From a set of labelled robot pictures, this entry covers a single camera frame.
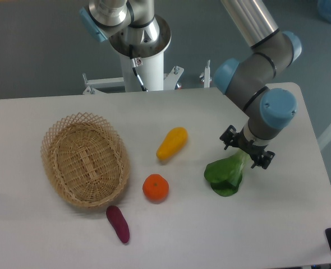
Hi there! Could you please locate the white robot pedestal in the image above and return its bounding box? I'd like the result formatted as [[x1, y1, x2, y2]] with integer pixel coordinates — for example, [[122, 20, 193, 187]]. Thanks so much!
[[109, 15, 171, 76]]

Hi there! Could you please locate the black cable on pedestal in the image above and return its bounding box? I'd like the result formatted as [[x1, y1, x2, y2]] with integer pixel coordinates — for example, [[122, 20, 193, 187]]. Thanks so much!
[[128, 44, 149, 92]]

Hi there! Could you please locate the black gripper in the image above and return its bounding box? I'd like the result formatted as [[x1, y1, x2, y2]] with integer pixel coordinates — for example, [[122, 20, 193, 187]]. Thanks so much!
[[219, 125, 275, 169]]

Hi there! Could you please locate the white base frame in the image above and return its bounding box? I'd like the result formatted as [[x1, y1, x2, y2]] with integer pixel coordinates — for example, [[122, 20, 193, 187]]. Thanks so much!
[[81, 59, 214, 95]]

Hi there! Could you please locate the woven wicker basket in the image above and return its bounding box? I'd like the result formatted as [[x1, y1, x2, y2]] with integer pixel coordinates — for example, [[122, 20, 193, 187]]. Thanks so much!
[[40, 113, 131, 208]]

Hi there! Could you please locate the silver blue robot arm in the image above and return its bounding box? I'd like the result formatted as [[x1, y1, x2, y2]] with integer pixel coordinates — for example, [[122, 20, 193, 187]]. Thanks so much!
[[79, 1, 302, 169]]

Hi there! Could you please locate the yellow papaya fruit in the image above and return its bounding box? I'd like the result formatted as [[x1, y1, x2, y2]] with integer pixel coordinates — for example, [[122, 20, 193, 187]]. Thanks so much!
[[156, 127, 189, 161]]

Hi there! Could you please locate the purple sweet potato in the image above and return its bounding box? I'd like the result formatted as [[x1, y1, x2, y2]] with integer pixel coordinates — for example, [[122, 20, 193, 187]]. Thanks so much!
[[106, 206, 130, 244]]

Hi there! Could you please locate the green bok choy vegetable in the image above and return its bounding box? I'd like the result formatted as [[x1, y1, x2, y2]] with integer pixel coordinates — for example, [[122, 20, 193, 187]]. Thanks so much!
[[204, 150, 250, 197]]

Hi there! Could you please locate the orange tangerine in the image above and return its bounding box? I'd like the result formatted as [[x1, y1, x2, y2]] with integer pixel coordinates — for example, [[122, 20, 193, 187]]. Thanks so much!
[[142, 174, 169, 202]]

